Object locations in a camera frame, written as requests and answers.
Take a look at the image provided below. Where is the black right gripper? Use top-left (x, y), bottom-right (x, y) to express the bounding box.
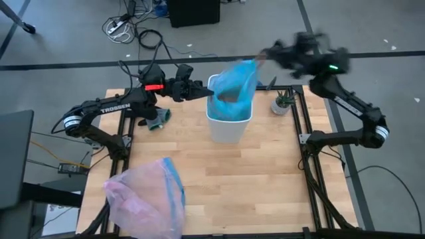
top-left (258, 32), bottom-right (328, 79)

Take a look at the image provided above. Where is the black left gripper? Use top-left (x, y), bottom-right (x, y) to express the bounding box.
top-left (164, 79), bottom-right (216, 103)

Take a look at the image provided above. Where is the blue trash bag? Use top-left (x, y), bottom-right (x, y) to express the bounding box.
top-left (207, 59), bottom-right (263, 122)

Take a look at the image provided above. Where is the white plastic trash bin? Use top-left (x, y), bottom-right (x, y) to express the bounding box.
top-left (205, 74), bottom-right (254, 144)

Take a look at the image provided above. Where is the pink bag with blue drawstring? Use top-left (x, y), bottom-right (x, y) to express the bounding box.
top-left (103, 156), bottom-right (187, 239)

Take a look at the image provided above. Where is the black and teal sock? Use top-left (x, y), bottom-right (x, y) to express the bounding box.
top-left (137, 106), bottom-right (173, 131)

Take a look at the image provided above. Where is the succulent in white pot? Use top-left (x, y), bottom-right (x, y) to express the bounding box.
top-left (270, 88), bottom-right (298, 116)

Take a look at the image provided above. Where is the black box on floor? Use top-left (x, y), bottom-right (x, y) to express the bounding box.
top-left (167, 0), bottom-right (222, 29)

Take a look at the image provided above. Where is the blue item on floor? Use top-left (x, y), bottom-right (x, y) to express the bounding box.
top-left (153, 2), bottom-right (169, 17)

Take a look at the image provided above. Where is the white power strip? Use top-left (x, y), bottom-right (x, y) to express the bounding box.
top-left (106, 19), bottom-right (126, 36)

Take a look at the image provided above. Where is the black power brick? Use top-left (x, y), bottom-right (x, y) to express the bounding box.
top-left (58, 162), bottom-right (90, 176)

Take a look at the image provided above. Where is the black beam beside table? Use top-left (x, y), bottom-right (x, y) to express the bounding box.
top-left (21, 181), bottom-right (84, 208)

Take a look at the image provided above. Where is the black stand leg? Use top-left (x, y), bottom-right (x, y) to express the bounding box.
top-left (0, 0), bottom-right (37, 35)

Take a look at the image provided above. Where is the dark grey cabinet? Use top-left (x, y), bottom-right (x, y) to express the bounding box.
top-left (0, 109), bottom-right (35, 210)

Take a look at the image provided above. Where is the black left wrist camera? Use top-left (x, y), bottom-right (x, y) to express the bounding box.
top-left (175, 64), bottom-right (195, 81)

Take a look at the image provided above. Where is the coiled black cable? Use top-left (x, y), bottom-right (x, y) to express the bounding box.
top-left (137, 29), bottom-right (164, 50)

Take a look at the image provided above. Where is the white cable bundle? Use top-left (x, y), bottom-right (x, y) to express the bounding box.
top-left (108, 28), bottom-right (133, 44)

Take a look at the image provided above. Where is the black aluminium table frame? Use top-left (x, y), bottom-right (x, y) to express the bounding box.
top-left (78, 84), bottom-right (361, 239)

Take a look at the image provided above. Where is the long black floor cable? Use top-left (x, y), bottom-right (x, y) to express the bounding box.
top-left (345, 165), bottom-right (424, 235)

